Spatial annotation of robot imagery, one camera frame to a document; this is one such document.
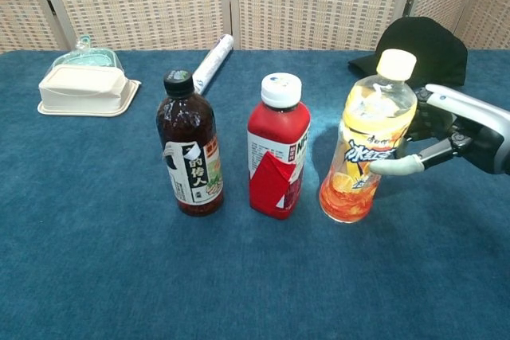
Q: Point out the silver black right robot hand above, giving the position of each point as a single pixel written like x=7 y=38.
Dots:
x=478 y=117

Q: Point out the orange iced tea bottle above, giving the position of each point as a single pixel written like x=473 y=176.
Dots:
x=370 y=117

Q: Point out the red juice bottle white cap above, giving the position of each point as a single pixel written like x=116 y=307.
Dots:
x=275 y=125

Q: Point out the black baseball cap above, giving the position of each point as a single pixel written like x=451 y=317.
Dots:
x=430 y=41

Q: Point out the blue table cloth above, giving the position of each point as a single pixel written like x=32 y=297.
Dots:
x=279 y=276

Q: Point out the white rolled film tube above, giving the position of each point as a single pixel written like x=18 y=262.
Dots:
x=213 y=61

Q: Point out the dark tea bottle black cap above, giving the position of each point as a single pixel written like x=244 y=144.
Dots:
x=187 y=125

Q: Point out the beige lidded lunch box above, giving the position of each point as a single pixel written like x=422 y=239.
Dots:
x=79 y=89

